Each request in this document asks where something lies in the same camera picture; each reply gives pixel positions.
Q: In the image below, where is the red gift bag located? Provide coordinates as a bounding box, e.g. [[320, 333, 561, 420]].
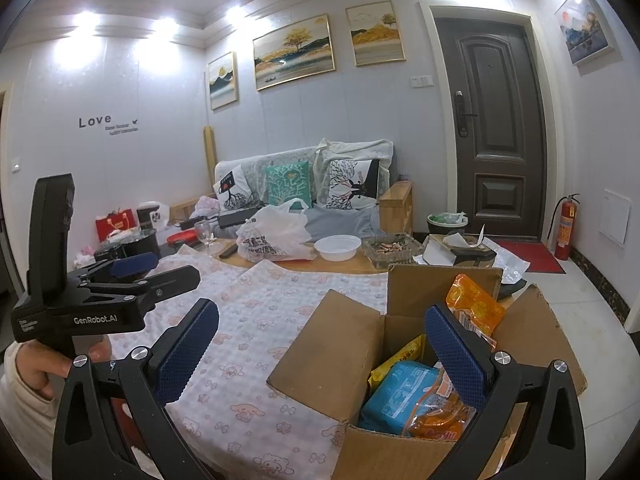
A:
[[95, 208, 140, 242]]

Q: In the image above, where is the black flat case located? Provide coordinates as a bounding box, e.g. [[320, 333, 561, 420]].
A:
[[179, 208, 264, 231]]

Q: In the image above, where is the pink cartoon-print tablecloth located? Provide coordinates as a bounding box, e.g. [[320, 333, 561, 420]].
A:
[[107, 245, 392, 480]]

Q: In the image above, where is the brown cardboard box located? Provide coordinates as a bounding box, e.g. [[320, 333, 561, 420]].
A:
[[266, 265, 589, 480]]

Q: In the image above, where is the small mountain painting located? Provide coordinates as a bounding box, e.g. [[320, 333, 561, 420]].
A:
[[206, 51, 240, 111]]

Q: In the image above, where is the white printed plastic bag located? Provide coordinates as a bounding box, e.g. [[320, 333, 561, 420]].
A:
[[235, 198, 317, 263]]

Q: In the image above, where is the glass ashtray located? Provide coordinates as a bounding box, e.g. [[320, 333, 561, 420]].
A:
[[362, 233, 426, 268]]

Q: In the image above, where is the open white carton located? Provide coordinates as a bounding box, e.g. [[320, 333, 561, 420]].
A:
[[420, 225, 499, 267]]

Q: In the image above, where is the person's left forearm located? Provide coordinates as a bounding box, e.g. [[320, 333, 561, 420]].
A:
[[0, 345, 67, 477]]

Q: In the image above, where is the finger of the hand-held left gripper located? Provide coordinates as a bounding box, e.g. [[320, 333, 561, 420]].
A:
[[79, 265, 202, 312], [66, 252, 161, 287]]

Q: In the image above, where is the clear plastic wrap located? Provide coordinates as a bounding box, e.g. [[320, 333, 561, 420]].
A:
[[492, 247, 532, 286]]

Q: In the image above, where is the white wall panel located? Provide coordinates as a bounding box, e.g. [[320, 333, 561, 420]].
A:
[[599, 188, 631, 247]]

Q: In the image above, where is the rolled bamboo mat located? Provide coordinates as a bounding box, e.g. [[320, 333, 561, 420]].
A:
[[202, 126, 221, 191]]

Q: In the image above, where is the pink plastic bag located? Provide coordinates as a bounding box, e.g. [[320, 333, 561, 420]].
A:
[[194, 196, 221, 221]]

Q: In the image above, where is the grey covered sofa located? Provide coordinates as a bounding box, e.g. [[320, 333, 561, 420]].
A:
[[214, 140, 402, 247]]

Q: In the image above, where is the black cooking pot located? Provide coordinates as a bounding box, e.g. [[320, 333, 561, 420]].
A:
[[94, 228, 160, 264]]

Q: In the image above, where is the narrow golden tree painting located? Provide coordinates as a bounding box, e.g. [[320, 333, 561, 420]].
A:
[[345, 0, 405, 68]]

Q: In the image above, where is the black wall lettering decal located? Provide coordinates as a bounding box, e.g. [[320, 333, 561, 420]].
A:
[[77, 114, 142, 136]]

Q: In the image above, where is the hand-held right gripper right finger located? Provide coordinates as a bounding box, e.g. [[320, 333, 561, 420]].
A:
[[424, 303, 590, 480]]

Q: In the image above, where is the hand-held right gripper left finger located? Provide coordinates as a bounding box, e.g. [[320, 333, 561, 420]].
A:
[[50, 297, 221, 480]]

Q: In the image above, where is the grey cloth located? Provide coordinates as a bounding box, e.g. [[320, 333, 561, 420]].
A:
[[304, 206, 382, 242]]

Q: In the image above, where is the green-lined trash bin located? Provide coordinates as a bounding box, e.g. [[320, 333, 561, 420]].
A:
[[426, 212, 470, 236]]

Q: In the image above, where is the wine glass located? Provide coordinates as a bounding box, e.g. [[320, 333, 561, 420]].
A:
[[194, 220, 217, 252]]

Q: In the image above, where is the wooden sofa armrest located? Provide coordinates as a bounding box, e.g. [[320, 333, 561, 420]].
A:
[[378, 180, 415, 236]]

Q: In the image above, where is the teal tree-print pillow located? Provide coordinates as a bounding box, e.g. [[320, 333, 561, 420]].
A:
[[263, 161, 311, 206]]

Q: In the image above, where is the blue snack packet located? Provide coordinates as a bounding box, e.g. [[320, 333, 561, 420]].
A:
[[359, 360, 447, 436]]

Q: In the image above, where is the wide golden tree painting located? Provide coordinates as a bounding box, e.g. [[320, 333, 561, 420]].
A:
[[251, 14, 337, 92]]

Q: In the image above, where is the red doormat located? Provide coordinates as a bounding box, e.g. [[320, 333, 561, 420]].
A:
[[495, 240, 567, 275]]

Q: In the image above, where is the dark brown door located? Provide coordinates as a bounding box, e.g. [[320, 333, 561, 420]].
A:
[[429, 6, 549, 247]]

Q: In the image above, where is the red fire extinguisher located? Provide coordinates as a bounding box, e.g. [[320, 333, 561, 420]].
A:
[[547, 193, 581, 262]]

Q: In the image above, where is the white plastic bowl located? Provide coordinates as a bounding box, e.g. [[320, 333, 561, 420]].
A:
[[313, 234, 362, 263]]

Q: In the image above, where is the white-framed blue landscape painting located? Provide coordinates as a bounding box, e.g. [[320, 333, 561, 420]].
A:
[[554, 0, 617, 67]]

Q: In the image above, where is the white pillow with red print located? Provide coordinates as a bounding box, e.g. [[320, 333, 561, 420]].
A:
[[213, 164, 266, 211]]

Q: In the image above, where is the person's left hand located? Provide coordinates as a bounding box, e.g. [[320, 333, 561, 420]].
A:
[[15, 337, 114, 402]]

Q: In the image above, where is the white pillow with black tree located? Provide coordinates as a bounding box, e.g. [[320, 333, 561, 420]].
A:
[[320, 159, 384, 210]]

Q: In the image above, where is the clear orange snack packet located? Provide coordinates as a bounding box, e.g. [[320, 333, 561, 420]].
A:
[[407, 370, 479, 442]]

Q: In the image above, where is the yellow snack packet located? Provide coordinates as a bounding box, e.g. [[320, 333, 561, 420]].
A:
[[369, 335, 426, 386]]

